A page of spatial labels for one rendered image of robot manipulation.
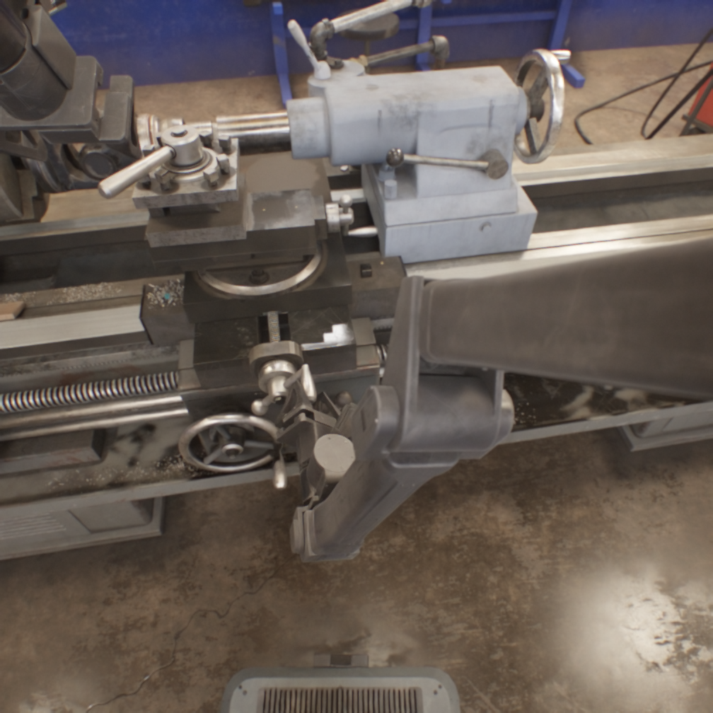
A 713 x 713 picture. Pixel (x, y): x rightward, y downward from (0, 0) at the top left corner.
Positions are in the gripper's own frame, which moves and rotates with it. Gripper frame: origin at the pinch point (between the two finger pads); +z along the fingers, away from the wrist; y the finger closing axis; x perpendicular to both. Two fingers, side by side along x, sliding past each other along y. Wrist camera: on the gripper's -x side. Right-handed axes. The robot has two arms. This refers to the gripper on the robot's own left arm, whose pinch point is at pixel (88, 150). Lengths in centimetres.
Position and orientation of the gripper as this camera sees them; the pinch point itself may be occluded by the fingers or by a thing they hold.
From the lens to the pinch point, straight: 63.4
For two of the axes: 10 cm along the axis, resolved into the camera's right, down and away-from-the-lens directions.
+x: 0.1, 9.9, -1.7
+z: 0.1, 1.7, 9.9
